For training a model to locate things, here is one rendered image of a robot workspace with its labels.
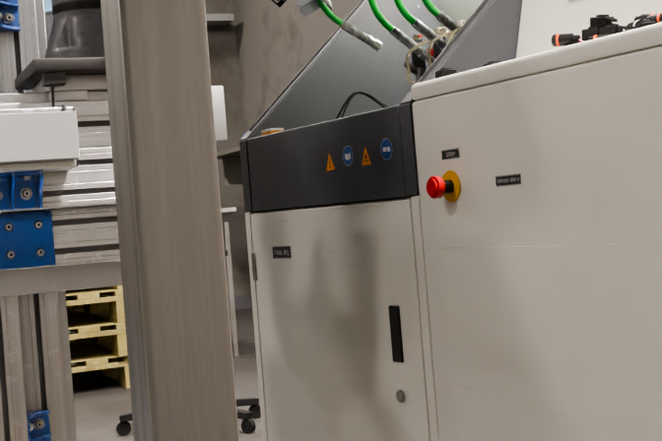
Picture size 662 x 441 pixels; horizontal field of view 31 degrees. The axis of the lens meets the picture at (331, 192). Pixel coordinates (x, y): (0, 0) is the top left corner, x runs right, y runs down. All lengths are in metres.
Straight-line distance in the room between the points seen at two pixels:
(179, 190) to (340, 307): 1.91
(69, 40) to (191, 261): 1.56
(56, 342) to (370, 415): 0.59
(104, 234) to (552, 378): 0.73
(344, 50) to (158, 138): 2.37
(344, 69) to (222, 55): 7.98
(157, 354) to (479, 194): 1.52
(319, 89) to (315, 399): 0.72
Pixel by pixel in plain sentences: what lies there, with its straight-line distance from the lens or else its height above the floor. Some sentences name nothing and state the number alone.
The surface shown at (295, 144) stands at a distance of 2.38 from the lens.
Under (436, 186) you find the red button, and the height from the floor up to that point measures 0.80.
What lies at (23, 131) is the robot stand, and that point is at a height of 0.92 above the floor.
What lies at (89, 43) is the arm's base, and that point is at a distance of 1.89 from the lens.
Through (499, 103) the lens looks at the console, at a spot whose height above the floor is 0.92.
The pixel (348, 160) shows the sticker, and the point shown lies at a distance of 2.20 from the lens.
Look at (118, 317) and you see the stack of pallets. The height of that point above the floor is 0.35.
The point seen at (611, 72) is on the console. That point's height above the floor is 0.93.
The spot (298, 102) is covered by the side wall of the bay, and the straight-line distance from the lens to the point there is 2.65.
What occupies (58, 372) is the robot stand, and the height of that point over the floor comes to 0.53.
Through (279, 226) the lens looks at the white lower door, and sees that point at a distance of 2.47.
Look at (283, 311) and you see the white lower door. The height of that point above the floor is 0.58.
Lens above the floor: 0.77
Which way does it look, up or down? 1 degrees up
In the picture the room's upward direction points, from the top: 5 degrees counter-clockwise
